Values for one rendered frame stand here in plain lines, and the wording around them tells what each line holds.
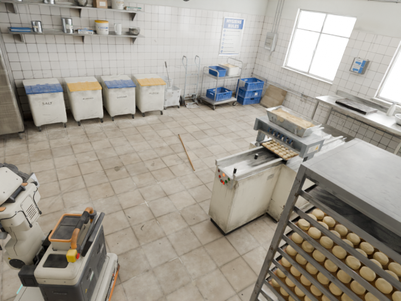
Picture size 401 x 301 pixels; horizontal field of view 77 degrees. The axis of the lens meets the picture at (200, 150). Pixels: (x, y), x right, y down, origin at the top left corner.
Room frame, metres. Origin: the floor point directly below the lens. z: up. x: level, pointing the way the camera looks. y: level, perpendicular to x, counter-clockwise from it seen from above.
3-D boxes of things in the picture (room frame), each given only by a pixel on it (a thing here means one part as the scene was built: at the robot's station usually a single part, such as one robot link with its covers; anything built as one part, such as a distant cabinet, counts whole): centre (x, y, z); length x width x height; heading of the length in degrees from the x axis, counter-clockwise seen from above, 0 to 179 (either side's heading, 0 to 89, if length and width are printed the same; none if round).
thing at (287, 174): (2.96, -1.33, 0.42); 1.28 x 0.72 x 0.84; 129
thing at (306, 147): (2.66, -0.96, 1.01); 0.72 x 0.33 x 0.34; 39
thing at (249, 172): (2.62, -1.14, 0.87); 2.01 x 0.03 x 0.07; 129
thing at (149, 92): (5.31, 1.28, 0.38); 0.64 x 0.54 x 0.77; 33
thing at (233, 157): (2.85, -0.96, 0.87); 2.01 x 0.03 x 0.07; 129
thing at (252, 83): (6.80, -1.10, 0.50); 0.60 x 0.40 x 0.20; 128
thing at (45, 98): (4.17, 2.86, 0.38); 0.64 x 0.54 x 0.77; 38
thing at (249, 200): (2.35, -0.56, 0.45); 0.70 x 0.34 x 0.90; 129
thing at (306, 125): (2.66, -0.96, 1.28); 0.54 x 0.27 x 0.06; 39
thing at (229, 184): (2.12, -0.28, 0.77); 0.24 x 0.04 x 0.14; 39
